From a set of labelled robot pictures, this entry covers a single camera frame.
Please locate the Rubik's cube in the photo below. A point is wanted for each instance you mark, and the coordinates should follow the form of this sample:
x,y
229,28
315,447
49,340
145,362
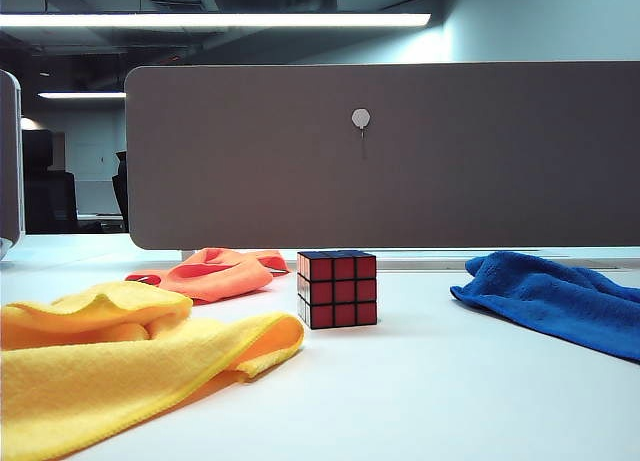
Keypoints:
x,y
340,291

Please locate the white round adhesive hook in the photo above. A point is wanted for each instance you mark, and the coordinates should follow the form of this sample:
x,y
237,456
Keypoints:
x,y
360,117

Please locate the yellow microfiber rag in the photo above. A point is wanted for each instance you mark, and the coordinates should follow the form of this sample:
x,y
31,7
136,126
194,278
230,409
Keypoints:
x,y
100,376

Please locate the dark narrow chair back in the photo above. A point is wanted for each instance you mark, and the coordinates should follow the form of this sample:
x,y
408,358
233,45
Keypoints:
x,y
120,191

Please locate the long ceiling light strip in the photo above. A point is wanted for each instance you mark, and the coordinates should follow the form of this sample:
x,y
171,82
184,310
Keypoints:
x,y
215,19

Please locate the brown fabric desk divider panel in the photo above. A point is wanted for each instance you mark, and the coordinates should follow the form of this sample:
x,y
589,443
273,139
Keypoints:
x,y
280,161

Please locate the blue microfiber rag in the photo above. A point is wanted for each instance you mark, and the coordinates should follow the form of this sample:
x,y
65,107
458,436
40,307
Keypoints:
x,y
550,301

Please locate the orange microfiber rag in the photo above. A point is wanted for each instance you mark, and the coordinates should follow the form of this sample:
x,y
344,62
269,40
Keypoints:
x,y
220,276

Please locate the white divider support bracket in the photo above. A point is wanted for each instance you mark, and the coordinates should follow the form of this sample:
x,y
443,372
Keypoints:
x,y
187,254

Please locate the black office chair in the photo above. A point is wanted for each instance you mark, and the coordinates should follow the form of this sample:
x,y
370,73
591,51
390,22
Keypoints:
x,y
50,191

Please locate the short ceiling light strip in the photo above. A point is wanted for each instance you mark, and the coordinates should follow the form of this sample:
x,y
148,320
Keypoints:
x,y
82,95

